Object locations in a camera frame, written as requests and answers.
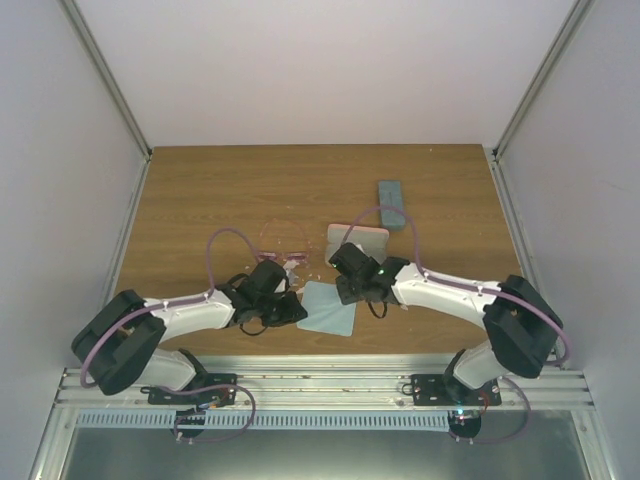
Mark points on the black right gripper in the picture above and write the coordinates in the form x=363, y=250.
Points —
x=346, y=296

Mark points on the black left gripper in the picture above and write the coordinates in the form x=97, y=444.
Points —
x=291, y=314

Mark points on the pink glasses case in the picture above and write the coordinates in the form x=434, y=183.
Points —
x=372, y=241

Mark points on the light blue cleaning cloth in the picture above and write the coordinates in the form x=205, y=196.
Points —
x=325, y=312

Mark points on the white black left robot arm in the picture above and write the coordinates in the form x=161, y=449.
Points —
x=120, y=347

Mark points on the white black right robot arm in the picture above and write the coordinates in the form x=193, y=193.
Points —
x=521, y=328

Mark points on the pink clear glasses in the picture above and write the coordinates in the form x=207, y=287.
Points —
x=283, y=241

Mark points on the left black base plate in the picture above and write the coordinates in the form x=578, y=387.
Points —
x=205, y=389

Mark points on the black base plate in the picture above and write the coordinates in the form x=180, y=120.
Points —
x=205, y=389
x=438, y=390

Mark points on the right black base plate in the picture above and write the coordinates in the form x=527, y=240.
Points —
x=438, y=390

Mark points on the right aluminium corner post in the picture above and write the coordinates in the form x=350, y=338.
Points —
x=560, y=43

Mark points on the aluminium corner post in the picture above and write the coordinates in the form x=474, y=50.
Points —
x=560, y=43
x=89, y=43

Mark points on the grey slotted cable duct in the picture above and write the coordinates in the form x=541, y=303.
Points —
x=268, y=420

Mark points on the aluminium table edge rail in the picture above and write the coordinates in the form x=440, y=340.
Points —
x=379, y=382

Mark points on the left aluminium corner post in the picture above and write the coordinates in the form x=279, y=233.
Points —
x=89, y=43

